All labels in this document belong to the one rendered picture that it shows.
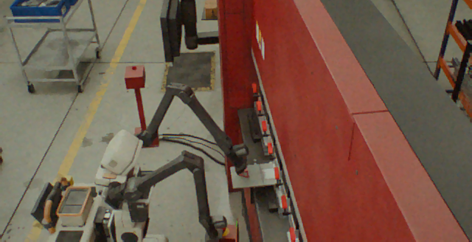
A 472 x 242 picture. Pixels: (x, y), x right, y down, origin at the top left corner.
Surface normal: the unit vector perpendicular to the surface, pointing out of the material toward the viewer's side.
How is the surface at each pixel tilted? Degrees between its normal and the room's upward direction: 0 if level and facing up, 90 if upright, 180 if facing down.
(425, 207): 0
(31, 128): 0
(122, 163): 90
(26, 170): 0
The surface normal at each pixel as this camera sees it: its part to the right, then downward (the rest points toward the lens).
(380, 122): -0.03, -0.80
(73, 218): -0.04, 0.62
